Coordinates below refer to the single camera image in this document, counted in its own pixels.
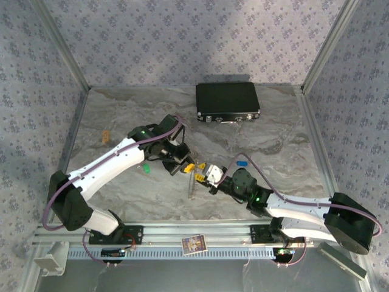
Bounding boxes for colourful picture card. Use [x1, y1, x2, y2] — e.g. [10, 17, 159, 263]
[181, 234, 208, 252]

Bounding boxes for black case with metal latches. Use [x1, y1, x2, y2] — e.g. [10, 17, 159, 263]
[195, 82, 261, 124]

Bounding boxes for right electronics board with lights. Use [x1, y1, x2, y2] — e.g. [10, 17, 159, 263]
[272, 247, 295, 264]

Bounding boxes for left black electronics board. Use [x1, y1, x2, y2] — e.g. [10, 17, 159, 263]
[101, 248, 126, 258]

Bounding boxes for grey metal bar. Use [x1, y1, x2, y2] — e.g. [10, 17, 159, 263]
[315, 242, 367, 279]

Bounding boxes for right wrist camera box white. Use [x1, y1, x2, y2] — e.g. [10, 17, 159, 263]
[207, 164, 225, 188]

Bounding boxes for aluminium mounting rail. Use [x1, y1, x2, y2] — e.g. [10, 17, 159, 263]
[32, 221, 365, 248]

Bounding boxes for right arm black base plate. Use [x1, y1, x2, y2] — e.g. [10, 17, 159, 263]
[249, 224, 306, 244]

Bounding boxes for slotted grey cable duct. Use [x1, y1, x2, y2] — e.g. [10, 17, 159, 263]
[66, 246, 274, 261]

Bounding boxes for aluminium table side rail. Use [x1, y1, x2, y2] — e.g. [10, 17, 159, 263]
[39, 88, 92, 226]
[296, 86, 358, 221]

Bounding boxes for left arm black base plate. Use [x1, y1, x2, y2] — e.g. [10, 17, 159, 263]
[88, 224, 144, 246]

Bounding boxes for aluminium frame upright post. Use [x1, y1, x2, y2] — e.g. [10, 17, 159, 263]
[300, 0, 363, 92]
[30, 0, 92, 91]

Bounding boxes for grey plastic bracket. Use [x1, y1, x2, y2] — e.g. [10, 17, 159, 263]
[33, 241, 70, 277]

